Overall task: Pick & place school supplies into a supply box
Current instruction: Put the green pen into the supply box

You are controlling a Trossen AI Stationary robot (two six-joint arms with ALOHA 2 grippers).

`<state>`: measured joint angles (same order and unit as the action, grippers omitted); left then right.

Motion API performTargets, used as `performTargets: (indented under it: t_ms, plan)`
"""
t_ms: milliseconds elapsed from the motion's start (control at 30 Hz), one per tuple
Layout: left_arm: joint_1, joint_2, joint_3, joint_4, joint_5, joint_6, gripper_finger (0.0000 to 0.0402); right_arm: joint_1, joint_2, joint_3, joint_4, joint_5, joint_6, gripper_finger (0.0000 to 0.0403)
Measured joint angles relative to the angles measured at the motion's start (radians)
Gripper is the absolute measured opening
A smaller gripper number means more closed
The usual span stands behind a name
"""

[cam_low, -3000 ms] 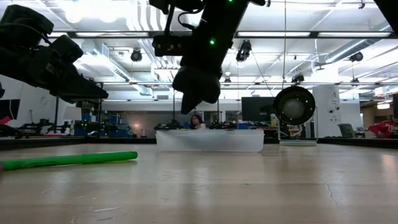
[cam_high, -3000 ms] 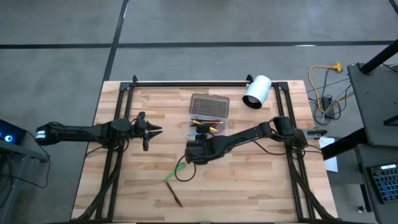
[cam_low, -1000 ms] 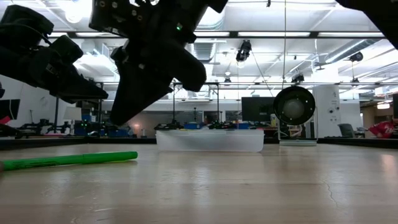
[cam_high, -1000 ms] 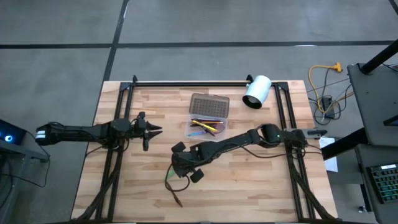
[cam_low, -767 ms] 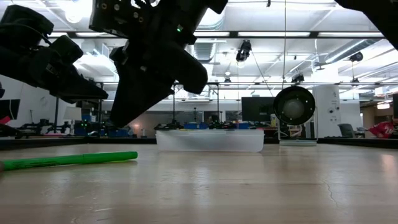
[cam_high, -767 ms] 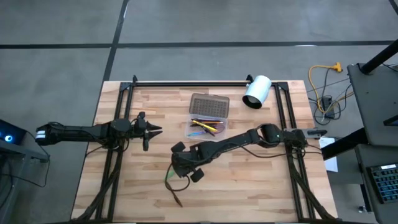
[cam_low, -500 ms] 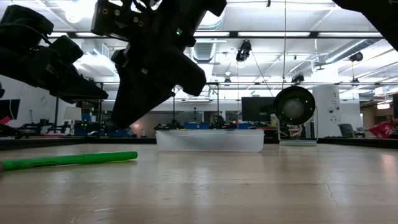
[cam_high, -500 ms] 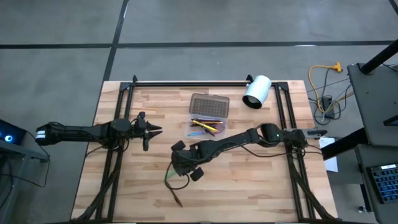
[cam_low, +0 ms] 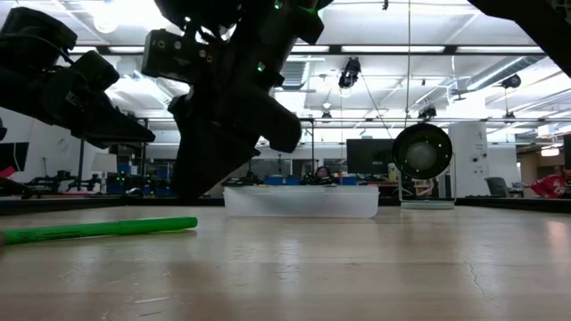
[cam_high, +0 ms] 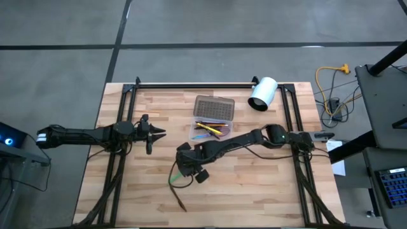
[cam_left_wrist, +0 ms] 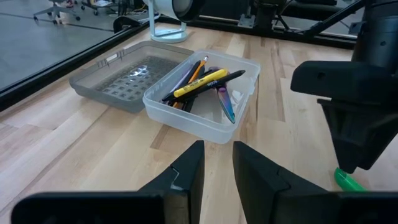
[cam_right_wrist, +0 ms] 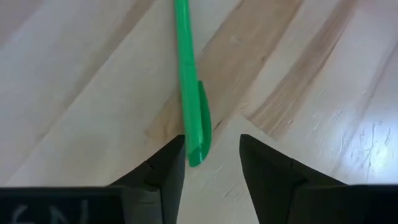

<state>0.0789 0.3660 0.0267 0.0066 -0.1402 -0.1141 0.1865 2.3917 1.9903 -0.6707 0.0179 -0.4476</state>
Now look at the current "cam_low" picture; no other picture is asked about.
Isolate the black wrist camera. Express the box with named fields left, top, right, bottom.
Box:
left=141, top=27, right=227, bottom=86
left=70, top=48, right=120, bottom=91

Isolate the grey armchair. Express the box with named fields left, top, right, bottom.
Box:
left=484, top=176, right=510, bottom=199

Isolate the black background rack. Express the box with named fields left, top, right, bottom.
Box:
left=75, top=116, right=149, bottom=193

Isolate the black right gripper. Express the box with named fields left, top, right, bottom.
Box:
left=153, top=0, right=334, bottom=202

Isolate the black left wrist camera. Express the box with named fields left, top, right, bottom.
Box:
left=70, top=48, right=120, bottom=91

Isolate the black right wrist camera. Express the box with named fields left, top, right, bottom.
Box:
left=141, top=27, right=227, bottom=86

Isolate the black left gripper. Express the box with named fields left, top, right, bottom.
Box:
left=0, top=6, right=158, bottom=150

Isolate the white lampshade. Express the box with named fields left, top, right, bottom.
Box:
left=90, top=152, right=119, bottom=175

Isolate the black monitor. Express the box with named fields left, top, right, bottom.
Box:
left=345, top=138, right=397, bottom=176

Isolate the person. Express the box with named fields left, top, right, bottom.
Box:
left=313, top=165, right=335, bottom=185
left=529, top=165, right=571, bottom=200

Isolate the white cylindrical desk lamp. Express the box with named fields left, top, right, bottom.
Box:
left=391, top=122, right=456, bottom=211

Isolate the green highlighter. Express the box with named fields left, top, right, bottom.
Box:
left=0, top=216, right=199, bottom=246

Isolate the black overhead frame beam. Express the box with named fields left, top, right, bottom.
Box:
left=66, top=43, right=571, bottom=56

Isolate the black background frame stand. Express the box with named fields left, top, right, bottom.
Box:
left=262, top=116, right=316, bottom=179

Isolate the clear hinged plastic supply box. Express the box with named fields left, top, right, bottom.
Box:
left=222, top=185, right=381, bottom=219

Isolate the white column with controls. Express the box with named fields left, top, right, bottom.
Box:
left=447, top=121, right=491, bottom=198

